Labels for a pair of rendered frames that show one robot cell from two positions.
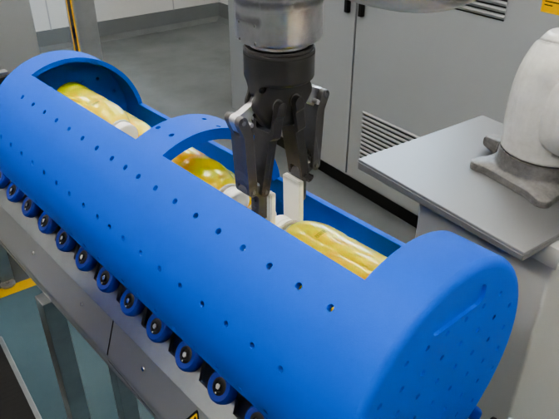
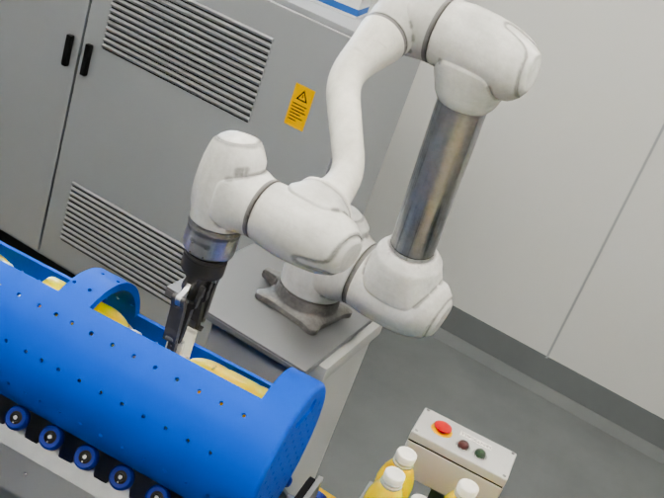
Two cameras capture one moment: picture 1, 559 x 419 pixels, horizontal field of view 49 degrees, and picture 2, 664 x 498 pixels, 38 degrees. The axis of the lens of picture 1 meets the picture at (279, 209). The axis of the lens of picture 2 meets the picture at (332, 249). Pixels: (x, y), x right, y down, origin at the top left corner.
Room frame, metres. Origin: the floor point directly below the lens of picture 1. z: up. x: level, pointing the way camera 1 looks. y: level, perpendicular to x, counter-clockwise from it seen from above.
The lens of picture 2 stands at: (-0.63, 0.64, 2.13)
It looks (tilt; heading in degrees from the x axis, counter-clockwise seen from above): 25 degrees down; 325
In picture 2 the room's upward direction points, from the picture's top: 20 degrees clockwise
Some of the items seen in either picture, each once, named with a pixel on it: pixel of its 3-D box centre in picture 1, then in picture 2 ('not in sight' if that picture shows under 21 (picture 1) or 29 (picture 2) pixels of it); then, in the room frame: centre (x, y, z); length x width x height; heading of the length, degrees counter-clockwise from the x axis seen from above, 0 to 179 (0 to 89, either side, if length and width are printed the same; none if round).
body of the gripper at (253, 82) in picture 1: (279, 84); (200, 274); (0.63, 0.00, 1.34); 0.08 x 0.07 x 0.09; 131
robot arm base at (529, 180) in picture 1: (531, 157); (300, 291); (1.04, -0.48, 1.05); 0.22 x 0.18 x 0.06; 30
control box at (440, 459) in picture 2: not in sight; (456, 460); (0.44, -0.55, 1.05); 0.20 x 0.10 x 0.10; 42
